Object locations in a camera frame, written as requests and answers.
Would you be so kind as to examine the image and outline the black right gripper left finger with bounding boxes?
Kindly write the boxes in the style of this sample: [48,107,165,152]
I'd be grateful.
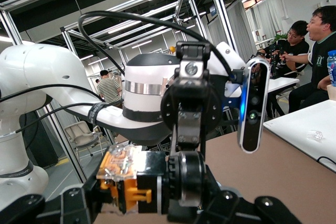
[0,170,106,224]

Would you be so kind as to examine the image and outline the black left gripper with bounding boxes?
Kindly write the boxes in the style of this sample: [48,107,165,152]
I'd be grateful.
[160,40,224,158]

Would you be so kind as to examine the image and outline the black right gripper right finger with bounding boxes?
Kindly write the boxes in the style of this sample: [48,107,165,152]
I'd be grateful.
[167,164,303,224]

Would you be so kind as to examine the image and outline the orange push button switch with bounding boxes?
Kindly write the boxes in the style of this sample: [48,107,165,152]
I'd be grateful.
[95,143,211,215]

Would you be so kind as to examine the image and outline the tan wooden box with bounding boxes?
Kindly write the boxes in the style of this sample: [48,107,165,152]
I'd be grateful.
[325,83,336,102]

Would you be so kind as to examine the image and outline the black cabinet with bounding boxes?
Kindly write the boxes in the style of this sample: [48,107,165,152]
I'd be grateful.
[19,111,59,169]

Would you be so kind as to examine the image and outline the beige office chair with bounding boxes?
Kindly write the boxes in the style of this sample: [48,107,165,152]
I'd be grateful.
[64,120,104,163]

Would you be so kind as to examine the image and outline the white curtain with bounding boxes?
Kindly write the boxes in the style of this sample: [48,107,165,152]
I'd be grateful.
[226,0,254,56]

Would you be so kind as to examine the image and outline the person in striped shirt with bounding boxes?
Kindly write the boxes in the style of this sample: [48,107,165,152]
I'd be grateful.
[96,69,123,110]

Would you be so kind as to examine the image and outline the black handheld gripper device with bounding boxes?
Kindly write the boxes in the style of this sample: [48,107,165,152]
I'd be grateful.
[266,44,288,79]

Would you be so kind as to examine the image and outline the small white table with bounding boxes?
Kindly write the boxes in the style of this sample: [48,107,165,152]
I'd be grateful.
[266,77,301,94]

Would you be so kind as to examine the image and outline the green potted plant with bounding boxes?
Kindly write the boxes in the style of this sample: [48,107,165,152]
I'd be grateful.
[272,31,290,42]

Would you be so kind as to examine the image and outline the clear plastic piece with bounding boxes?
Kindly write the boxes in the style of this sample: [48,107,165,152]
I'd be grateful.
[306,129,324,142]

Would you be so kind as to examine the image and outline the large white table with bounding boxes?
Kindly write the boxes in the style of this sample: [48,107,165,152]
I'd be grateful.
[262,99,336,175]

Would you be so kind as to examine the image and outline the person with glasses black shirt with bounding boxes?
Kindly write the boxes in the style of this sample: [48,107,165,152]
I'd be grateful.
[258,20,311,79]

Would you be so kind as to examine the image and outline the person in black printed shirt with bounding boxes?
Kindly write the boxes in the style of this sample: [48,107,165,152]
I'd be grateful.
[288,4,336,115]

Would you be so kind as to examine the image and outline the blue drink bottle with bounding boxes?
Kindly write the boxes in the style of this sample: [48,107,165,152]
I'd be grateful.
[326,49,336,88]

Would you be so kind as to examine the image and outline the aluminium profile frame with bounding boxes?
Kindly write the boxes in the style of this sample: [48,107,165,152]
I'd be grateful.
[205,0,239,52]
[59,0,209,65]
[0,0,97,183]

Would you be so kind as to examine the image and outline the black velcro cable strap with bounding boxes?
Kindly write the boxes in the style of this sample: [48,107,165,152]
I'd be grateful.
[87,101,111,126]

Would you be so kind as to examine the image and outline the thin black cable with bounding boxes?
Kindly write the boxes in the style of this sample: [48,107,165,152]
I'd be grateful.
[0,84,106,104]
[15,102,102,133]

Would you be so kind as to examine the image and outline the thick black camera cable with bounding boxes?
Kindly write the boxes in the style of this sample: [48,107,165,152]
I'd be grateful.
[77,10,245,83]

